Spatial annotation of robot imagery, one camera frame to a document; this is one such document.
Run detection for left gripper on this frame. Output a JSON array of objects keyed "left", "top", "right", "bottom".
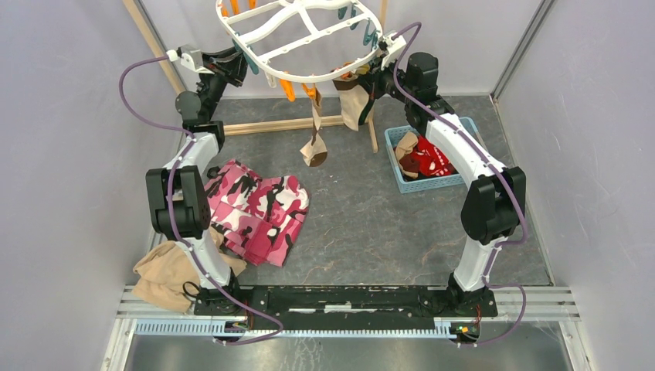
[{"left": 197, "top": 44, "right": 252, "bottom": 121}]

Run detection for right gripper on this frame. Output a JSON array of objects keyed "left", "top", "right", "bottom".
[{"left": 355, "top": 53, "right": 416, "bottom": 104}]

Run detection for orange clothespin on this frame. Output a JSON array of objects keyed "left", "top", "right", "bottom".
[
  {"left": 301, "top": 83, "right": 318, "bottom": 100},
  {"left": 279, "top": 79, "right": 296, "bottom": 102}
]

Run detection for white clip hanger frame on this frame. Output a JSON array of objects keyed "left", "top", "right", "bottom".
[{"left": 216, "top": 1, "right": 383, "bottom": 86}]

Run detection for tan brown striped sock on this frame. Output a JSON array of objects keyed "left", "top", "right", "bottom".
[
  {"left": 300, "top": 90, "right": 328, "bottom": 167},
  {"left": 333, "top": 79, "right": 369, "bottom": 131}
]

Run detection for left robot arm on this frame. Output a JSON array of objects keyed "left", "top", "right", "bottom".
[{"left": 145, "top": 46, "right": 248, "bottom": 315}]

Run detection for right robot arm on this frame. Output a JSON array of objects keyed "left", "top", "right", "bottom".
[{"left": 358, "top": 51, "right": 527, "bottom": 315}]

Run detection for wooden hanger stand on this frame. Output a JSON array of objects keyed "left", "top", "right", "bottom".
[{"left": 120, "top": 0, "right": 389, "bottom": 155}]

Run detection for brown tan socks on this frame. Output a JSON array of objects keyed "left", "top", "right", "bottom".
[{"left": 394, "top": 131, "right": 419, "bottom": 179}]

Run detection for teal clothespin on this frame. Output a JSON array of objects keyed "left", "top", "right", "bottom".
[{"left": 362, "top": 29, "right": 378, "bottom": 51}]

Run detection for red white patterned sock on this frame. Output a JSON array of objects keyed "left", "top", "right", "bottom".
[{"left": 409, "top": 136, "right": 457, "bottom": 178}]

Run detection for light blue plastic basket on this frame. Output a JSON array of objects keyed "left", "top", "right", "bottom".
[{"left": 384, "top": 114, "right": 494, "bottom": 194}]

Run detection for pink camouflage cloth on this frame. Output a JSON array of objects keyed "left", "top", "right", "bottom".
[{"left": 205, "top": 159, "right": 310, "bottom": 267}]

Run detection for beige cloth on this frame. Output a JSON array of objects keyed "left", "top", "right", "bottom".
[{"left": 131, "top": 225, "right": 248, "bottom": 315}]

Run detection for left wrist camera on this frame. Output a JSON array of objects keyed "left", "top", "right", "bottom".
[{"left": 177, "top": 44, "right": 210, "bottom": 73}]

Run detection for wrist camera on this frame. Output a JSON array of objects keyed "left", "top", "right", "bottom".
[
  {"left": 378, "top": 31, "right": 406, "bottom": 70},
  {"left": 177, "top": 44, "right": 210, "bottom": 73}
]

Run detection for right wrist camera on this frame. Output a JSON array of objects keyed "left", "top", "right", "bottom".
[{"left": 378, "top": 31, "right": 406, "bottom": 70}]

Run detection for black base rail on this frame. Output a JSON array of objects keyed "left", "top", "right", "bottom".
[{"left": 192, "top": 285, "right": 498, "bottom": 332}]

